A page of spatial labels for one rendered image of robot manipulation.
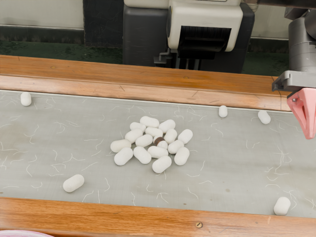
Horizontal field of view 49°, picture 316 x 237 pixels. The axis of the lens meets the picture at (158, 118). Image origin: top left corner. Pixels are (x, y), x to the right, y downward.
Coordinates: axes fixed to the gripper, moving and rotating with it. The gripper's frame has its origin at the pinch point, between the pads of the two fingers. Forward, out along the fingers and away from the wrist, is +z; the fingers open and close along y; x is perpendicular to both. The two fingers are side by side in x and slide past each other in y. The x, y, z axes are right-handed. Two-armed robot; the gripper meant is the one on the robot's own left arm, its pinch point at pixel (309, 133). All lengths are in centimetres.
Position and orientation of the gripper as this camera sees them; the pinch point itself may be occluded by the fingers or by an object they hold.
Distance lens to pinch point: 60.8
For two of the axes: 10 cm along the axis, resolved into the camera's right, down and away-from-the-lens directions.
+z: -0.8, 9.6, -2.6
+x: -0.6, 2.5, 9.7
